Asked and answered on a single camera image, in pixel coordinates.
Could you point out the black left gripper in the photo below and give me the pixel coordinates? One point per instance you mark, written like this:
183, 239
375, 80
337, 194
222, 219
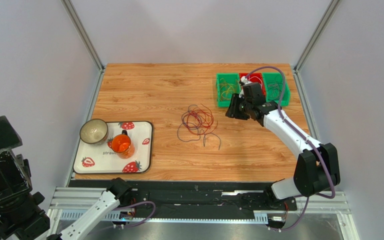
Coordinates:
5, 179

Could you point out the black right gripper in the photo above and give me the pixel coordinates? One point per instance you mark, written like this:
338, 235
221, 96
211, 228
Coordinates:
240, 108

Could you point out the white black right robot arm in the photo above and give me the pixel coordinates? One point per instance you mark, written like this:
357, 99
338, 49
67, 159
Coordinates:
317, 167

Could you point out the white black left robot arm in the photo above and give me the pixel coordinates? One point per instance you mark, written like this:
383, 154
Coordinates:
117, 191

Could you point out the green storage bin left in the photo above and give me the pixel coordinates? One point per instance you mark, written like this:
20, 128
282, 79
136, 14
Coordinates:
226, 85

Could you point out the green storage bin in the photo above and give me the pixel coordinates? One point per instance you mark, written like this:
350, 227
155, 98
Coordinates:
274, 84
226, 85

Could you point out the red storage bin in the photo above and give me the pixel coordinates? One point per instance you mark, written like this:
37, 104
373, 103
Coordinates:
258, 78

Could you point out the green storage bin right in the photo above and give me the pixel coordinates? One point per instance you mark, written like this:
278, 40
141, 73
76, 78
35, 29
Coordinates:
274, 84

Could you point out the clear glass bowl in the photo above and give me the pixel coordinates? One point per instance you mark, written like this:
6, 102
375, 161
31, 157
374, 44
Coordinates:
94, 131

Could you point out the white strawberry print tray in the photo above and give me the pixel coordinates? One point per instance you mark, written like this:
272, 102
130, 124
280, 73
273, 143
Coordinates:
101, 158

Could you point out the orange transparent cup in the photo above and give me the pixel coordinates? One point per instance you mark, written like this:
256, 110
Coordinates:
123, 145

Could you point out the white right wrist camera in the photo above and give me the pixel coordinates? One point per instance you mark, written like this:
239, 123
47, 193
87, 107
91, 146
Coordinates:
243, 81

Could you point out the aluminium frame post right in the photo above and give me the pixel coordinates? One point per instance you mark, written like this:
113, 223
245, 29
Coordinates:
321, 26

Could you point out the aluminium frame post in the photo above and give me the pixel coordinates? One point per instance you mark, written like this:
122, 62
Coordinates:
76, 20
321, 26

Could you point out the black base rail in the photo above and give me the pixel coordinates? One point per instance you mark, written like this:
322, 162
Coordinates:
204, 200

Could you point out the aluminium frame post left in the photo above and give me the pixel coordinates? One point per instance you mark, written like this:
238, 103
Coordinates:
76, 20

